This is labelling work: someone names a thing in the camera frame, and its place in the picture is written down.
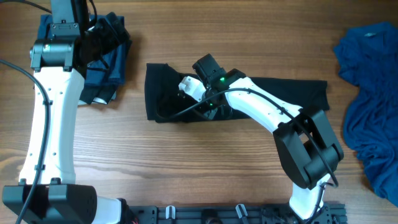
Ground right black cable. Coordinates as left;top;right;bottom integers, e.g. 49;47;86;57
155;88;340;218

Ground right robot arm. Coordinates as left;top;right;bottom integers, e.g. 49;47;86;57
192;54;344;223

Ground black polo shirt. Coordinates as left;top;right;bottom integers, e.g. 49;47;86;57
144;63;330;123

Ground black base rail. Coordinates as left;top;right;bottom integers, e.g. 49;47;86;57
130;203;348;224

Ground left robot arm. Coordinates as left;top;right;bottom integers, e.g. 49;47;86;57
2;0;138;223

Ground folded blue shorts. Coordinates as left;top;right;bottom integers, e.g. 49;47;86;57
37;14;132;86

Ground blue polo shirt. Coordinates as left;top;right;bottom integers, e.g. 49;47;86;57
333;22;397;205

